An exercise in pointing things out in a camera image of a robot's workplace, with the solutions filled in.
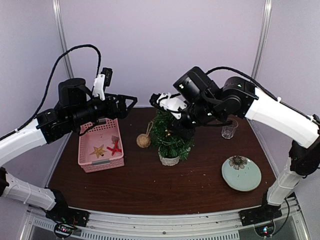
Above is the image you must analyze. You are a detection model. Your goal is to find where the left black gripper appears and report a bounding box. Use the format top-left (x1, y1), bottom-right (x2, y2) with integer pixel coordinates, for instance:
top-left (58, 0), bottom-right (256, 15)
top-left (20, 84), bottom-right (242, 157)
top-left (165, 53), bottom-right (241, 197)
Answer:
top-left (69, 92), bottom-right (138, 128)

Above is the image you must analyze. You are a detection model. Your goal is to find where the twine ball ornament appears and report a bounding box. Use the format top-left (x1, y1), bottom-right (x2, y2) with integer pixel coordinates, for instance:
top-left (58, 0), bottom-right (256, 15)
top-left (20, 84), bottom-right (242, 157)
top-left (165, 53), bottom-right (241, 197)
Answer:
top-left (136, 121), bottom-right (154, 149)

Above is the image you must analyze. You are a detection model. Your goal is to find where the gold star ornament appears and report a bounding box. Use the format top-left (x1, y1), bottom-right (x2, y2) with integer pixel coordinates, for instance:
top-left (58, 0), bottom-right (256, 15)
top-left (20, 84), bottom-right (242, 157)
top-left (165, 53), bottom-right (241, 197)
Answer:
top-left (89, 144), bottom-right (106, 159)

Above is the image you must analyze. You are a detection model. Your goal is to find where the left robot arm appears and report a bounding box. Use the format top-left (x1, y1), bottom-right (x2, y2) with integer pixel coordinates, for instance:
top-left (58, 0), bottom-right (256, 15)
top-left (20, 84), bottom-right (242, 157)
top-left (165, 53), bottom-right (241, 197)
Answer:
top-left (0, 67), bottom-right (138, 222)

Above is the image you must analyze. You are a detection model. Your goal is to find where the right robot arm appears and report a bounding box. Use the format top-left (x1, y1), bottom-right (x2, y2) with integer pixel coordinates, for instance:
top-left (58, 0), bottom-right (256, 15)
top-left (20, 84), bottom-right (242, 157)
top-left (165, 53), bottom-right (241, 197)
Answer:
top-left (160, 66), bottom-right (320, 221)

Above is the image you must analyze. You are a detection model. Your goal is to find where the small green christmas tree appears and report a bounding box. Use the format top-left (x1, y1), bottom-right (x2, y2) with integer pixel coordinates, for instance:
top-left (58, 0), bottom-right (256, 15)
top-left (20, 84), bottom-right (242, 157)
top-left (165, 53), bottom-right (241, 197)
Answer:
top-left (150, 110), bottom-right (194, 161)

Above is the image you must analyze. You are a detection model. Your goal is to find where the white tree pot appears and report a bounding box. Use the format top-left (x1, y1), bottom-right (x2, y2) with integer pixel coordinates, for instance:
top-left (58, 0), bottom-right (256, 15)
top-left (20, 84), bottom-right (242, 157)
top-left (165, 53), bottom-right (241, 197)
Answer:
top-left (158, 147), bottom-right (180, 167)

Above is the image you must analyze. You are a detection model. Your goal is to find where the red bow ornament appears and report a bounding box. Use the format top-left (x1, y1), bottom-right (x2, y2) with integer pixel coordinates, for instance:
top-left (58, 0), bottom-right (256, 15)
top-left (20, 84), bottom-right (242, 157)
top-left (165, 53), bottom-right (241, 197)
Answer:
top-left (106, 140), bottom-right (122, 156)

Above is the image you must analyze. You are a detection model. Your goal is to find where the clear drinking glass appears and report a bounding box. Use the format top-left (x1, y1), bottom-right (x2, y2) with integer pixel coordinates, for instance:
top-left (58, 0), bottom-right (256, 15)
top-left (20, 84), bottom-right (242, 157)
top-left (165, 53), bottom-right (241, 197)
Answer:
top-left (221, 118), bottom-right (239, 140)

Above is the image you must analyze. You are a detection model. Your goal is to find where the pink plastic basket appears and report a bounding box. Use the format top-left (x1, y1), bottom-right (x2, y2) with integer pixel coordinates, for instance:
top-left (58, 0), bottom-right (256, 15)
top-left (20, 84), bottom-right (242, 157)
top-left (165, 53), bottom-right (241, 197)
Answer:
top-left (78, 118), bottom-right (125, 173)

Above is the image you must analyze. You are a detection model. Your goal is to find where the light green floral plate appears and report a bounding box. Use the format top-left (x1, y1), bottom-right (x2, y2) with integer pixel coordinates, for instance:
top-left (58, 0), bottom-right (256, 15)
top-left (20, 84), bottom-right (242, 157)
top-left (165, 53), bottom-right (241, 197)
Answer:
top-left (221, 155), bottom-right (262, 192)

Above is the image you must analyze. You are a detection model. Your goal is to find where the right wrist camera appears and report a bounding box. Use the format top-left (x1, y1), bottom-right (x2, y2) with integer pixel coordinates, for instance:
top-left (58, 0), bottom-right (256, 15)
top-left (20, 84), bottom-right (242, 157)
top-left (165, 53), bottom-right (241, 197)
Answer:
top-left (149, 93), bottom-right (187, 120)

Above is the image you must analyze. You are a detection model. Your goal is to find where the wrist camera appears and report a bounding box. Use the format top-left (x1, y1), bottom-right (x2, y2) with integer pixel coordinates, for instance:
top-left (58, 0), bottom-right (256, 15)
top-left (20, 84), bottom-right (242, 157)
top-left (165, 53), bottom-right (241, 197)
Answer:
top-left (92, 67), bottom-right (113, 101)
top-left (149, 93), bottom-right (187, 120)

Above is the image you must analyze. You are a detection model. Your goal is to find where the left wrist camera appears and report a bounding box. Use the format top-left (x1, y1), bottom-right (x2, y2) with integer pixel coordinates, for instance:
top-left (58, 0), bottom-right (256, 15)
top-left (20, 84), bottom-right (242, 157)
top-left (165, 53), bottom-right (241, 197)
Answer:
top-left (92, 67), bottom-right (113, 101)

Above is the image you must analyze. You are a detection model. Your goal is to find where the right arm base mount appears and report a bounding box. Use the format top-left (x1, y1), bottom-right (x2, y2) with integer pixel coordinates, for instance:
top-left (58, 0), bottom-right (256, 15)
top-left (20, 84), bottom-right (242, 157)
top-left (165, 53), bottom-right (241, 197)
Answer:
top-left (239, 206), bottom-right (283, 238)

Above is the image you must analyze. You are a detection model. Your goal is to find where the aluminium front rail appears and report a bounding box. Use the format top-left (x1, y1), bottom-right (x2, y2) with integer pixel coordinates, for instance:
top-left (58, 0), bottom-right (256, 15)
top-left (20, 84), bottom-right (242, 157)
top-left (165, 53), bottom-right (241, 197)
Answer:
top-left (19, 192), bottom-right (313, 240)

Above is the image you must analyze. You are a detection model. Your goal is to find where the left aluminium frame post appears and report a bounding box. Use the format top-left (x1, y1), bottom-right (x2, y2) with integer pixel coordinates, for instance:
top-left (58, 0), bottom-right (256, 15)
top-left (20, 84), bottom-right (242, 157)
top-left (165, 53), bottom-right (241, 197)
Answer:
top-left (52, 0), bottom-right (74, 78)

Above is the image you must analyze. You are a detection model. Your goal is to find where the aluminium frame post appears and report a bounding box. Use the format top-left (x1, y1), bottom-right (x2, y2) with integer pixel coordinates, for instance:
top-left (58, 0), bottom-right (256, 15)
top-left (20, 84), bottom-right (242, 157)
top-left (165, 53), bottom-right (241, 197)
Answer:
top-left (251, 0), bottom-right (273, 79)
top-left (52, 0), bottom-right (74, 78)

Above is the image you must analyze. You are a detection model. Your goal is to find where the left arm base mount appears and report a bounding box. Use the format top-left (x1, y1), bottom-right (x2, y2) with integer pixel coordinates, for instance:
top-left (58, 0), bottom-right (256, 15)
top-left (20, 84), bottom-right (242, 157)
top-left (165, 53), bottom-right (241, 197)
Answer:
top-left (42, 206), bottom-right (90, 239)

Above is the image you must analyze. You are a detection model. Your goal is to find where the right aluminium frame post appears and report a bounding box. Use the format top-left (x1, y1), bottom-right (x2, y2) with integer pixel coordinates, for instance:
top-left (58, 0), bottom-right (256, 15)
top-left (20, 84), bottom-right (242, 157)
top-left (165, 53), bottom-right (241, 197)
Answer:
top-left (251, 0), bottom-right (273, 79)

